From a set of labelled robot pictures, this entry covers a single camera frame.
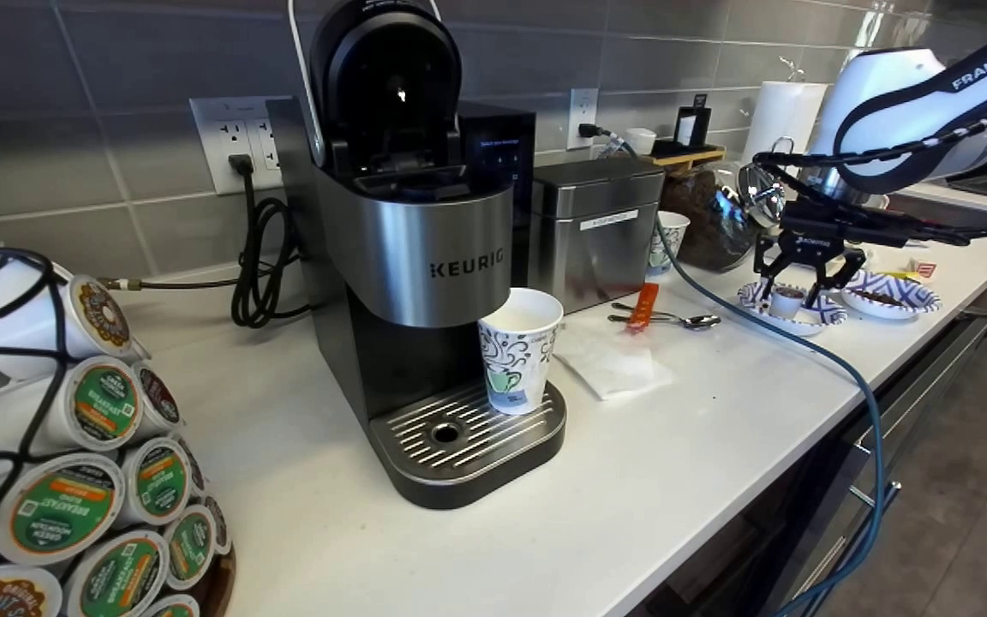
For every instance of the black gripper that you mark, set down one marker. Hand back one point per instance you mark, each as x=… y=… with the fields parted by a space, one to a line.
x=819 y=219

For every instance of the white object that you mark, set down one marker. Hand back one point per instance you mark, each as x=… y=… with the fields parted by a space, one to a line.
x=787 y=305

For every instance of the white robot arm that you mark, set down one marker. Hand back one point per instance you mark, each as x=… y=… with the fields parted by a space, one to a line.
x=891 y=117

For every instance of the blue patterned bowl left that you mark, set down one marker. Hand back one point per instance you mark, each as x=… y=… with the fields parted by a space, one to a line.
x=807 y=324

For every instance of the blue patterned bowl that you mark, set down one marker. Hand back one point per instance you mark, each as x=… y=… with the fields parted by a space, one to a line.
x=807 y=324
x=886 y=296

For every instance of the blue patterned bowl right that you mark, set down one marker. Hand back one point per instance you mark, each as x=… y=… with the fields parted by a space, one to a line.
x=886 y=296

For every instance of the dark basket with utensils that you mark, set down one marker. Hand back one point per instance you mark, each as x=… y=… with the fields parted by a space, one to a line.
x=723 y=228

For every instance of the paper towel roll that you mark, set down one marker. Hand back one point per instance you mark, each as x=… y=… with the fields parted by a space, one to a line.
x=782 y=117

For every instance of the metal spoon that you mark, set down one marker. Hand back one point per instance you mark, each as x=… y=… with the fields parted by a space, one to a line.
x=622 y=314

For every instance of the stainless steel toaster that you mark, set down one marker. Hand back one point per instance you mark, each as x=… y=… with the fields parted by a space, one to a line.
x=590 y=228

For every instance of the white paper napkin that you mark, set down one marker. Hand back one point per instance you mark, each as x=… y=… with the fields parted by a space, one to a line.
x=610 y=365

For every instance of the patterned paper cup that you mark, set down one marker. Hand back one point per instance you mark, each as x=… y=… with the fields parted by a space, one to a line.
x=517 y=349

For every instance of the Keurig coffee maker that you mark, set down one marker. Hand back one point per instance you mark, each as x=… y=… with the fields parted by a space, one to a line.
x=407 y=249

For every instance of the green-lid coffee pod right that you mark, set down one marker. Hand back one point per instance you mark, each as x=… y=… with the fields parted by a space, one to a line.
x=155 y=480

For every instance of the green-lid coffee pod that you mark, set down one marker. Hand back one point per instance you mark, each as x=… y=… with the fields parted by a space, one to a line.
x=155 y=480
x=93 y=406
x=117 y=578
x=61 y=508

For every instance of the brown-lid coffee pod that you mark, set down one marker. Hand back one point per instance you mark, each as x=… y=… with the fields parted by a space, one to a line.
x=77 y=318

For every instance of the green-lid coffee pod upper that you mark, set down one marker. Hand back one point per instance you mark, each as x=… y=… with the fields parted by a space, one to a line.
x=93 y=406

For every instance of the green-lid coffee pod lower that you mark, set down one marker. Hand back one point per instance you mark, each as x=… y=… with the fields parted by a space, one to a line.
x=117 y=578

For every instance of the green-lid coffee pod middle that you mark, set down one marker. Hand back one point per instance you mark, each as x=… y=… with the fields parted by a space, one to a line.
x=61 y=508

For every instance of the orange handled tool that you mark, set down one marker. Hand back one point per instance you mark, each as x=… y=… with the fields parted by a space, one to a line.
x=643 y=305

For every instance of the white wall power outlet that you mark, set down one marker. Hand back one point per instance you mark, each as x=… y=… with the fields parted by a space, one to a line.
x=227 y=127

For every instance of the black wire pod carousel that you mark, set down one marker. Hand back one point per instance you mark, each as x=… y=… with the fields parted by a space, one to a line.
x=200 y=549

